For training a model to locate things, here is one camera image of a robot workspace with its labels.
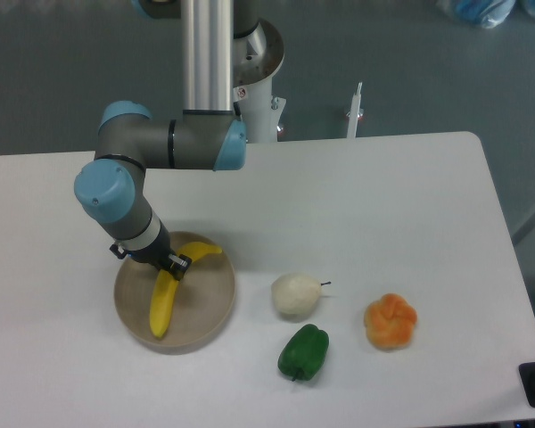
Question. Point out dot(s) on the yellow banana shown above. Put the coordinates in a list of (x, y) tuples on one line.
[(165, 288)]

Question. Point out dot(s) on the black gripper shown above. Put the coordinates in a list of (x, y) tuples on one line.
[(158, 254)]

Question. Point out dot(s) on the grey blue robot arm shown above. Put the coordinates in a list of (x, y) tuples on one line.
[(211, 135)]

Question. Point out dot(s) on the green bell pepper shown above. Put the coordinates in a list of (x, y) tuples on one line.
[(304, 354)]

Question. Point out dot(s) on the blue plastic bag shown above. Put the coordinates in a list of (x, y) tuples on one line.
[(485, 14)]

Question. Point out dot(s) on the beige round plate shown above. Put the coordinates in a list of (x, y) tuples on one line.
[(202, 304)]

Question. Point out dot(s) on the white pear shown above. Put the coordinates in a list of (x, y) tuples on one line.
[(296, 294)]

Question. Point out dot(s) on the white bracket right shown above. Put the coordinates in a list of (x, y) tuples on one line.
[(355, 112)]

